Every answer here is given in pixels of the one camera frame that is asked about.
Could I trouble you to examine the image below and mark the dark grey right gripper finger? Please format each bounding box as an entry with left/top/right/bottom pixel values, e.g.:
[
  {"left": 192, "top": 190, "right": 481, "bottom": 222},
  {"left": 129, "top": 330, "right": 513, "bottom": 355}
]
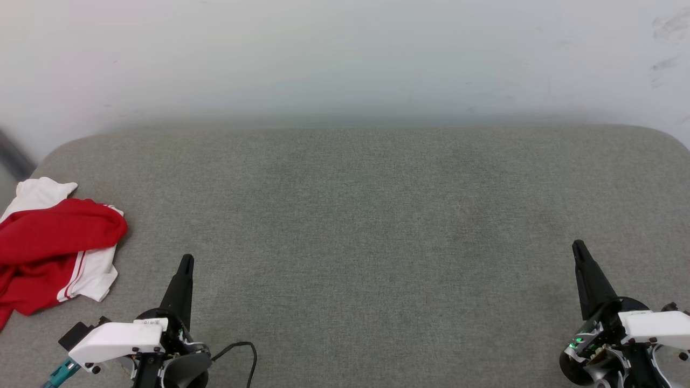
[
  {"left": 578, "top": 240, "right": 622, "bottom": 312},
  {"left": 572, "top": 240, "right": 603, "bottom": 321}
]

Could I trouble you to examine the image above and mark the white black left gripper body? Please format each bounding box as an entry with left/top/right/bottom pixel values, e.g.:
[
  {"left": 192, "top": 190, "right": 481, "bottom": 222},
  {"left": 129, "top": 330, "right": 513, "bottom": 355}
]
[{"left": 67, "top": 307, "right": 212, "bottom": 388}]

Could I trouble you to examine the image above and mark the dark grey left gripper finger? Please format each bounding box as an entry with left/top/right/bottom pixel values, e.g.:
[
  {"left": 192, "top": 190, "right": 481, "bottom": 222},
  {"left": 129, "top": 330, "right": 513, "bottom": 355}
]
[
  {"left": 179, "top": 254, "right": 195, "bottom": 328},
  {"left": 160, "top": 254, "right": 188, "bottom": 318}
]

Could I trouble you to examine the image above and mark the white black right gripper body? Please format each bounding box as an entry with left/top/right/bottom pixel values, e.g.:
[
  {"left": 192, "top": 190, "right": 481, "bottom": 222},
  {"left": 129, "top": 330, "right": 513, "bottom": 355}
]
[{"left": 584, "top": 298, "right": 690, "bottom": 348}]

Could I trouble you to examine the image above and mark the red and white shirt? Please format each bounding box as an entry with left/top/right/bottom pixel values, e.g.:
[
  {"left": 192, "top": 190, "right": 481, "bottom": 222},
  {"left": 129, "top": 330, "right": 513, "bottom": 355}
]
[{"left": 0, "top": 177, "right": 129, "bottom": 330}]

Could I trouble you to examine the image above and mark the grey fabric sofa cushion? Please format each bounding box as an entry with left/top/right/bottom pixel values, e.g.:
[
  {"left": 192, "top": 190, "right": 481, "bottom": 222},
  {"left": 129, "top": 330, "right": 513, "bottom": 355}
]
[{"left": 0, "top": 125, "right": 690, "bottom": 388}]

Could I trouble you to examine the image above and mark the teal left camera cable connector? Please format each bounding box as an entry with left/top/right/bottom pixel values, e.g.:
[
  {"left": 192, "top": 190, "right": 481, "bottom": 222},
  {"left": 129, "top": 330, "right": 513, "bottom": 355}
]
[{"left": 42, "top": 358, "right": 81, "bottom": 388}]

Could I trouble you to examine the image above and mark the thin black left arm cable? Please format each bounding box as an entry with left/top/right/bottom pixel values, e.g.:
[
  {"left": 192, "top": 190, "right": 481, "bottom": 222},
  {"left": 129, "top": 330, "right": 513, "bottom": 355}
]
[{"left": 210, "top": 341, "right": 258, "bottom": 388}]

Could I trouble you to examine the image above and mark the dark grey wall strip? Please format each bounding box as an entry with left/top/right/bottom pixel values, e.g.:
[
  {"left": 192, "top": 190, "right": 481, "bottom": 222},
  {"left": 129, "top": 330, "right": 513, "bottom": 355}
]
[{"left": 0, "top": 128, "right": 36, "bottom": 182}]

